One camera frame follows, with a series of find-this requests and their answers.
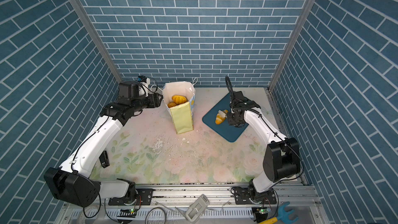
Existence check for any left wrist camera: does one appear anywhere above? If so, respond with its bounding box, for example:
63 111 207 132
137 75 150 96

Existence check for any white paper gift bag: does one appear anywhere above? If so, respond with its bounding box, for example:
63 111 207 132
161 78 198 134

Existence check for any long braided bread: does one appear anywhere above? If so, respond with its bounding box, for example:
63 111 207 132
215 110 228 125

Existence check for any round ridged bun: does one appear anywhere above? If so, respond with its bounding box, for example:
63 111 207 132
172 95 188 105

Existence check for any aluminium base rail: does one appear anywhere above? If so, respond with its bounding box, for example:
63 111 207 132
56 183 328 224

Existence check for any teal rectangular tray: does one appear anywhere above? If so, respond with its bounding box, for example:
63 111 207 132
201 92 261 143

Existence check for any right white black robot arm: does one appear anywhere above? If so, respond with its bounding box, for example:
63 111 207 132
220 76 304 203

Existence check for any black clip on table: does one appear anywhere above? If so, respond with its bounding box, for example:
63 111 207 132
99 150 110 169

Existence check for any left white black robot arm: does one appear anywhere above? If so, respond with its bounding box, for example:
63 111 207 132
44 76 163 207

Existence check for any grey cable loop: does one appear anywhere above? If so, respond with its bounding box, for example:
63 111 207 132
144 207 167 224

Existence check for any grey plastic handheld device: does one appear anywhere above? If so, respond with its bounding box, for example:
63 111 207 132
184 195 209 224

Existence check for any blue yellow toy wrench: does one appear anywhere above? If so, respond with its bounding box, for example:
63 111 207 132
260 201 299 224

